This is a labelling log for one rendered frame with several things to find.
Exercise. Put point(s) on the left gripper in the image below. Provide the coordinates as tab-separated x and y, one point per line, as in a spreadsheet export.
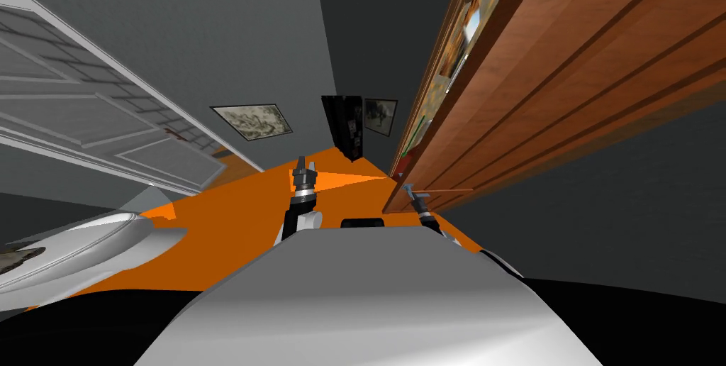
304	179

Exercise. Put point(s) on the dark framed picture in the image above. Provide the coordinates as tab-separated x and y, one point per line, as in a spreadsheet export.
380	116

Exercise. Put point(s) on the black cabinet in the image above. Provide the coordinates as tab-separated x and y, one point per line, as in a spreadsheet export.
344	125

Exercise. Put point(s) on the white rounded tub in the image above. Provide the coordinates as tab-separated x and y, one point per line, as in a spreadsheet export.
85	252

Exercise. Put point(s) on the colourful poster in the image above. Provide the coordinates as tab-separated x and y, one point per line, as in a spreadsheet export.
462	34

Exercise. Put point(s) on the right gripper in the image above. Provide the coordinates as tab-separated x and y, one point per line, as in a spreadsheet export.
418	201

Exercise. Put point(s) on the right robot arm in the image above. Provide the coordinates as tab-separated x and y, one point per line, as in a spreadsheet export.
428	219

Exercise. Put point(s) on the white panelled door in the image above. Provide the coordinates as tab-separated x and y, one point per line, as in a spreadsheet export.
85	110

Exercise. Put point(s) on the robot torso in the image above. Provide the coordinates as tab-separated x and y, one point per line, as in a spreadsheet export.
363	298

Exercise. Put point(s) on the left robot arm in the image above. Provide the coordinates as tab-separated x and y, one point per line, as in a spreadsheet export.
295	224

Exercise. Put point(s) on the grey framed landscape picture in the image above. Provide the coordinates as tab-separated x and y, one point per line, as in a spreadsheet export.
252	121

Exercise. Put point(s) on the brown wooden door leaf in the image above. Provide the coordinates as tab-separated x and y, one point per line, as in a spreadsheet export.
567	82

